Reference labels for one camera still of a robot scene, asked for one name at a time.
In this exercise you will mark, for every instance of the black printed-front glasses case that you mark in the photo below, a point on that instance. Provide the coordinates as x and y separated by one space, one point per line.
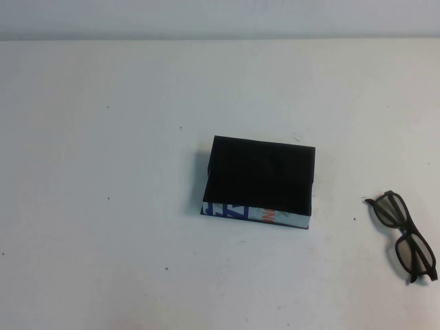
261 172

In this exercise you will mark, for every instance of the black framed glasses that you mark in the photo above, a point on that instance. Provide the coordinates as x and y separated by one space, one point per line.
405 233

